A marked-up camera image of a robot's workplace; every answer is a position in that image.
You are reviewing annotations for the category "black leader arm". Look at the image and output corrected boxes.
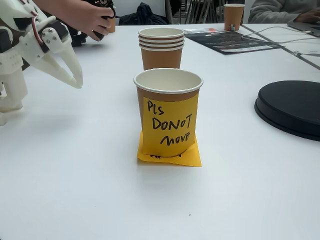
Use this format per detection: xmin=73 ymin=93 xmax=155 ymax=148
xmin=67 ymin=0 xmax=117 ymax=48

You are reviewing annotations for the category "brown paper cup with logo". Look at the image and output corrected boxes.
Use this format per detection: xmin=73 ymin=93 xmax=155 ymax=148
xmin=223 ymin=3 xmax=246 ymax=32

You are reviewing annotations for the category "person's hand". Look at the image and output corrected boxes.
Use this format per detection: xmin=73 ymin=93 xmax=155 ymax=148
xmin=293 ymin=8 xmax=320 ymax=25
xmin=72 ymin=3 xmax=113 ymax=42

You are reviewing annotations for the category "dark bag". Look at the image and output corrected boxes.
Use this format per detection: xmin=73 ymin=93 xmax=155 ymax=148
xmin=118 ymin=2 xmax=171 ymax=26

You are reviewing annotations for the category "clear plastic packet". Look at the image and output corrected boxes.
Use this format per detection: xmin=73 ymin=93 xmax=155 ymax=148
xmin=183 ymin=27 xmax=216 ymax=35

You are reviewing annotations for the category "black metal chair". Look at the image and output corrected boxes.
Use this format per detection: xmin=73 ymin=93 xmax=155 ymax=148
xmin=172 ymin=0 xmax=226 ymax=25

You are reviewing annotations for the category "black printed brochure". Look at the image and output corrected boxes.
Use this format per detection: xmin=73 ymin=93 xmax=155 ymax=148
xmin=183 ymin=26 xmax=286 ymax=55

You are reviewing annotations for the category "person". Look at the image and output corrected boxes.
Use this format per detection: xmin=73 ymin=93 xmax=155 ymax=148
xmin=248 ymin=0 xmax=320 ymax=25

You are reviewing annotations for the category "black round disc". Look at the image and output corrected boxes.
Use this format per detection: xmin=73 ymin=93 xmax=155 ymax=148
xmin=254 ymin=80 xmax=320 ymax=143

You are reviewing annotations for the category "silver laptop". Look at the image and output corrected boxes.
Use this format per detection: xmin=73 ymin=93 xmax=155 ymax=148
xmin=286 ymin=19 xmax=320 ymax=38

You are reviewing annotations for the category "white charging cable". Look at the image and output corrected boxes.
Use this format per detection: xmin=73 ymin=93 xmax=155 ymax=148
xmin=241 ymin=26 xmax=320 ymax=46

